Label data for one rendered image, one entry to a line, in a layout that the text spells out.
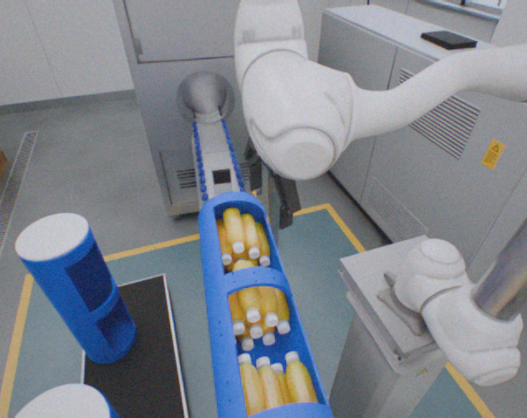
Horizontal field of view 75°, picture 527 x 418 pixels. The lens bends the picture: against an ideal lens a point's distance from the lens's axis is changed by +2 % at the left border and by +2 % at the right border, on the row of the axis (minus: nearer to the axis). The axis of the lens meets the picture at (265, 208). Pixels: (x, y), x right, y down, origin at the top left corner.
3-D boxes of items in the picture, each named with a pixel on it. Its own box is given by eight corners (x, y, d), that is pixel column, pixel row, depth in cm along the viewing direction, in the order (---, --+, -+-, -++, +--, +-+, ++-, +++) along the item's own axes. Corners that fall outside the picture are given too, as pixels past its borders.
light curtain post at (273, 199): (275, 265, 267) (283, 21, 156) (278, 271, 262) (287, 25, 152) (268, 267, 266) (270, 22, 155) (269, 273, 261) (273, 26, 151)
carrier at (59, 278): (84, 371, 191) (138, 355, 198) (8, 269, 134) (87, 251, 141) (88, 327, 211) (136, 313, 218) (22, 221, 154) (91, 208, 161)
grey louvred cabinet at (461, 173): (348, 146, 404) (374, 4, 310) (500, 290, 250) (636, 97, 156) (306, 154, 390) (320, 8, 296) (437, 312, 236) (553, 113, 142)
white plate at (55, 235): (8, 266, 133) (9, 268, 134) (85, 249, 140) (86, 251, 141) (21, 220, 153) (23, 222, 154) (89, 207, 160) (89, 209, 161)
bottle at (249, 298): (245, 256, 114) (256, 303, 101) (256, 266, 119) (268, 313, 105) (228, 267, 116) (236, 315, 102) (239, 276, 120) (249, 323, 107)
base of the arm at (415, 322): (402, 266, 128) (406, 256, 125) (455, 311, 114) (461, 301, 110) (365, 287, 121) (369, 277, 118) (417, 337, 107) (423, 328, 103)
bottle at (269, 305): (272, 270, 122) (286, 317, 109) (257, 281, 124) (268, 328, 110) (260, 262, 118) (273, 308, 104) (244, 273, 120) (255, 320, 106)
